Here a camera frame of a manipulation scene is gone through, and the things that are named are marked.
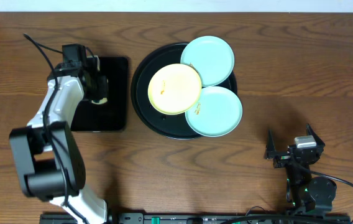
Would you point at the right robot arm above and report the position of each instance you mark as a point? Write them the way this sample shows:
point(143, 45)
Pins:
point(311, 196)

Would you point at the black rectangular tray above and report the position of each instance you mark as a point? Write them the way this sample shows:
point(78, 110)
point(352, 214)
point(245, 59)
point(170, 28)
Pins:
point(111, 115)

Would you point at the round black tray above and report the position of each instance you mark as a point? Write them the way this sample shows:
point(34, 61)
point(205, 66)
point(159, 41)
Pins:
point(173, 126)

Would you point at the yellow plate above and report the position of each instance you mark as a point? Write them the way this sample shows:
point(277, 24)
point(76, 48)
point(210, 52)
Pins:
point(174, 89)

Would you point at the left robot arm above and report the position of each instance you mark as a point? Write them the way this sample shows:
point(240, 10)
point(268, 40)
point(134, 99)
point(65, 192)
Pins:
point(48, 162)

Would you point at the green plate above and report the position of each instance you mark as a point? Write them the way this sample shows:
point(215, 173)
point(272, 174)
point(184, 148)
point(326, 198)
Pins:
point(217, 112)
point(211, 56)

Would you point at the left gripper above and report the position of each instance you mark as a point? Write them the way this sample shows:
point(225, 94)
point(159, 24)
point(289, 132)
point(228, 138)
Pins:
point(100, 86)

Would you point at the yellow sponge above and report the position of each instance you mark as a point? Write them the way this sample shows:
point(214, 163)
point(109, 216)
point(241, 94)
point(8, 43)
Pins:
point(99, 102)

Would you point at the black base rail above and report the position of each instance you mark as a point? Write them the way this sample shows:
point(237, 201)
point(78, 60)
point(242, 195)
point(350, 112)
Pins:
point(140, 218)

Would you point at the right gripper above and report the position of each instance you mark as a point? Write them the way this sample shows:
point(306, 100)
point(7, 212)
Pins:
point(270, 149)

